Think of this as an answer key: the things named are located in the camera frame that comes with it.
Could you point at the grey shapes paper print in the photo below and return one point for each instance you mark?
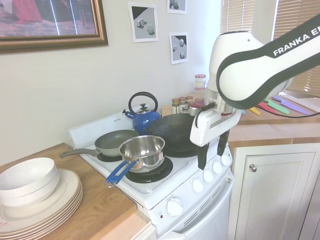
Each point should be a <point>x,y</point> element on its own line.
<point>178,47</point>
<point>177,5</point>

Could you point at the large white oven knob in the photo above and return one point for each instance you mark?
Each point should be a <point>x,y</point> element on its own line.
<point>175,206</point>

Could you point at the red knife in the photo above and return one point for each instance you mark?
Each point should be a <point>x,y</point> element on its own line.
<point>265,107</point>

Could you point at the green knife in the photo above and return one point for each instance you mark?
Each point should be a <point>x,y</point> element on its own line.
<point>275,106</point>

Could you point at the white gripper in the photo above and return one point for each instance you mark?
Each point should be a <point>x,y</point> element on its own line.
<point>207,127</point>

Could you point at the gold framed painting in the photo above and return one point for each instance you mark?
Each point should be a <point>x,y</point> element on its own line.
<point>50,17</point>

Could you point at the yellow knife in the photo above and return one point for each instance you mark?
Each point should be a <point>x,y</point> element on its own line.
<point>255,111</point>

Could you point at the metal cabinet knob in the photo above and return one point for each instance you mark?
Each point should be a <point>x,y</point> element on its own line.
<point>253,167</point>

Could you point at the white burner knob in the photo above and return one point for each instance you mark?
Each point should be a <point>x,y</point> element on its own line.
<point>208,176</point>
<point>197,185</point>
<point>225,160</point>
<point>217,167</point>

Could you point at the white ceramic bowl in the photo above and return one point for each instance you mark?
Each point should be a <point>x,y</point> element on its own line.
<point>37,197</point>
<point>25,172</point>

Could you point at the white oven door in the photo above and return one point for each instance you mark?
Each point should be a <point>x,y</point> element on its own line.
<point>212,220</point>

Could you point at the white electric stove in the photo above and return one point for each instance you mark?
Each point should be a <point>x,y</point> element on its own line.
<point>182,170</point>

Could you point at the cream dinner plate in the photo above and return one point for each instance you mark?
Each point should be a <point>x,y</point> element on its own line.
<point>77,193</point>
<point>67,190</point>
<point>77,196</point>
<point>77,205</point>
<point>77,202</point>
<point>77,199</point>

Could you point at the large grey shapes print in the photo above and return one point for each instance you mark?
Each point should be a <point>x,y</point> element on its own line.
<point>143,22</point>

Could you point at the purple knife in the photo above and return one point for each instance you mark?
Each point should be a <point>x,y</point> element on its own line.
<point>287,103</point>

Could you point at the black coil burner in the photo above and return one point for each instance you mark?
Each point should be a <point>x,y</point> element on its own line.
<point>160,175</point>
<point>107,159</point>
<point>180,153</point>

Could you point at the small metal lid shaker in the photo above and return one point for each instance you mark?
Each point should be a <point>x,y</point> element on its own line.
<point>185,109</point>

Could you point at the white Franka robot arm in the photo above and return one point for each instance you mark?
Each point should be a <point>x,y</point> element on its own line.
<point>237,70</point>

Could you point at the grey frying pan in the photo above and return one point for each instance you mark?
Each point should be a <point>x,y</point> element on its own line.
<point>112,142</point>

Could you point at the pink round lid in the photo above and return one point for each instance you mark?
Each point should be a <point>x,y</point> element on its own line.
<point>198,103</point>

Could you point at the white cabinet with door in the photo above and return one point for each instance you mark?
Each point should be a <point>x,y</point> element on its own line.
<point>275,195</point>

